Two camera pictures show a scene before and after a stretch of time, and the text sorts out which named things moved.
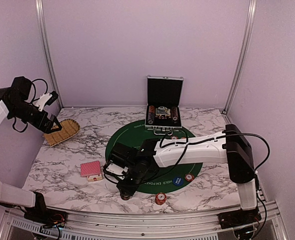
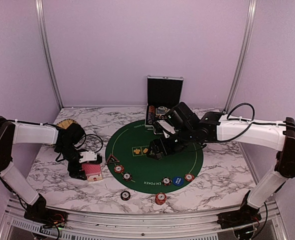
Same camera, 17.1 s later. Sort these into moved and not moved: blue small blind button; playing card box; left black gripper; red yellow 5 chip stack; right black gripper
Moved: left black gripper; right black gripper
Not moved: blue small blind button; red yellow 5 chip stack; playing card box
